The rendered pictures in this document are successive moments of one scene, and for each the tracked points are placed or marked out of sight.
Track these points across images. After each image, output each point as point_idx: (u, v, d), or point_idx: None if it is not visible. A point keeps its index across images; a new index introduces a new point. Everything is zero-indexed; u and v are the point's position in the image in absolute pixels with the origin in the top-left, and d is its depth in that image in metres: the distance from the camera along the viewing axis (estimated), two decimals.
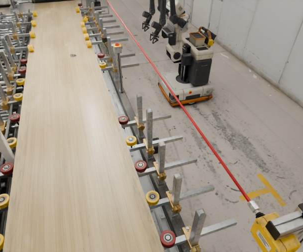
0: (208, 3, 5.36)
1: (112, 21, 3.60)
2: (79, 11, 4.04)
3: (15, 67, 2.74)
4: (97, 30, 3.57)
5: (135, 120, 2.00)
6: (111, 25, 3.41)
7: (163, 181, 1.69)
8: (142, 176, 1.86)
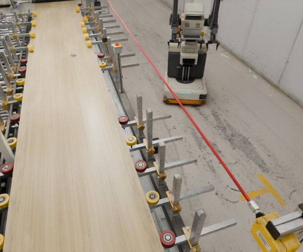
0: (208, 3, 5.36)
1: (112, 21, 3.60)
2: (79, 11, 4.04)
3: (15, 67, 2.74)
4: (97, 30, 3.57)
5: (135, 120, 2.00)
6: (111, 25, 3.41)
7: (163, 181, 1.69)
8: (142, 176, 1.86)
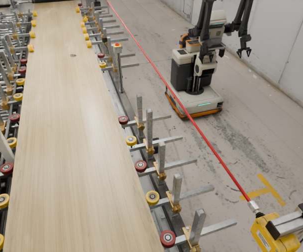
0: None
1: (112, 21, 3.60)
2: (79, 11, 4.04)
3: (15, 67, 2.74)
4: (97, 30, 3.57)
5: (135, 120, 2.00)
6: (111, 25, 3.41)
7: (163, 181, 1.69)
8: (142, 176, 1.86)
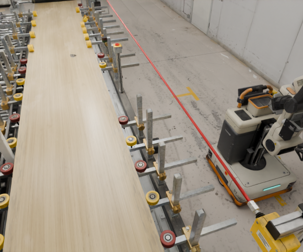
0: (208, 3, 5.36)
1: (112, 21, 3.60)
2: (79, 11, 4.04)
3: (15, 67, 2.74)
4: (97, 30, 3.57)
5: (135, 120, 2.00)
6: (111, 25, 3.41)
7: (163, 181, 1.69)
8: (142, 176, 1.86)
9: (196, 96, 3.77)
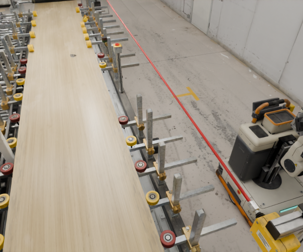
0: (208, 3, 5.36)
1: (112, 21, 3.60)
2: (79, 11, 4.04)
3: (15, 67, 2.74)
4: (97, 30, 3.57)
5: (135, 120, 2.00)
6: (111, 25, 3.41)
7: (163, 181, 1.69)
8: (142, 176, 1.86)
9: (196, 96, 3.77)
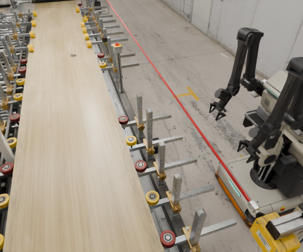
0: (208, 3, 5.36)
1: (112, 21, 3.60)
2: (79, 11, 4.04)
3: (15, 67, 2.74)
4: (97, 30, 3.57)
5: (135, 120, 2.00)
6: (111, 25, 3.41)
7: (163, 181, 1.69)
8: (142, 176, 1.86)
9: (196, 96, 3.77)
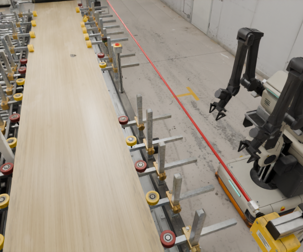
0: (208, 3, 5.36)
1: (112, 21, 3.60)
2: (79, 11, 4.04)
3: (15, 67, 2.74)
4: (97, 30, 3.57)
5: (135, 120, 2.00)
6: (111, 25, 3.41)
7: (163, 181, 1.69)
8: (142, 176, 1.86)
9: (196, 96, 3.77)
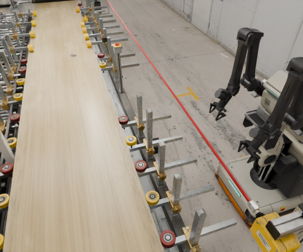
0: (208, 3, 5.36)
1: (112, 21, 3.60)
2: (79, 11, 4.04)
3: (15, 67, 2.74)
4: (97, 30, 3.57)
5: (135, 120, 2.00)
6: (111, 25, 3.41)
7: (163, 181, 1.69)
8: (142, 176, 1.86)
9: (196, 96, 3.77)
